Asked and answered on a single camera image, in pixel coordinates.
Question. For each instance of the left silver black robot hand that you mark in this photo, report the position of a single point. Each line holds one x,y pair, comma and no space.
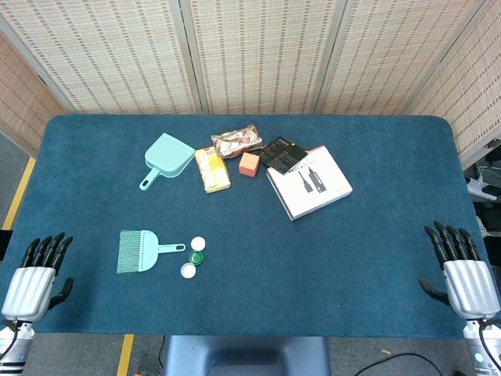
27,291

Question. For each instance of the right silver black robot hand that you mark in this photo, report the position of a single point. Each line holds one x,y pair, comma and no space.
471,288

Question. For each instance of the light green plastic part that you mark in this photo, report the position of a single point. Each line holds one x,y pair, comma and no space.
143,250

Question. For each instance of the white bottle cap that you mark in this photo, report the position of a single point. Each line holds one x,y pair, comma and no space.
198,243
188,271

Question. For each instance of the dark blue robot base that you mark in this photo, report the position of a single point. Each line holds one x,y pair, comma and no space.
246,356

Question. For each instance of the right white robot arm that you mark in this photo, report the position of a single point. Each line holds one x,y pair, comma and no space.
479,352

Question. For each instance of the green bottle cap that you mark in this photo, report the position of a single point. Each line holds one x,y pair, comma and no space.
196,258

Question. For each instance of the black box on floor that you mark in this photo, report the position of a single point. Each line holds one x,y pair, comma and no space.
489,215

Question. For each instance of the long yellow floor tape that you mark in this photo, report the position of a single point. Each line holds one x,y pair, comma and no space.
19,192

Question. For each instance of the short yellow floor tape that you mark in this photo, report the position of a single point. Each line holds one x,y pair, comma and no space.
125,354

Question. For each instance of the blue felt table cover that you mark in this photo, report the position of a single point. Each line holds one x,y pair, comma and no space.
313,266

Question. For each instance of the white flat product box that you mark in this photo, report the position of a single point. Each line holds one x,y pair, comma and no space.
313,188

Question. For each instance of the woven bamboo screen panel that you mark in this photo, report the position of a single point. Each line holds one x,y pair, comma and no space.
391,58
109,55
262,55
19,102
469,94

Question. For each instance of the mint green plastic dustpan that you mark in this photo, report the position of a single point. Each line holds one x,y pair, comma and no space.
168,154

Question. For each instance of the yellow printed carton box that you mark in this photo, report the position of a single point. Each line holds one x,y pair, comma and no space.
212,170

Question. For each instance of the black printed card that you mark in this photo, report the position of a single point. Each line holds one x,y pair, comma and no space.
282,153

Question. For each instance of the orange foam cube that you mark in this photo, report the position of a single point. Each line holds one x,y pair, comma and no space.
249,163

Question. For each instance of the silver red snack package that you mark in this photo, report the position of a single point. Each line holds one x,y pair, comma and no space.
236,142

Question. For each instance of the black edge bracket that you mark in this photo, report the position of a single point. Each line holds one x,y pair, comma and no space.
4,244

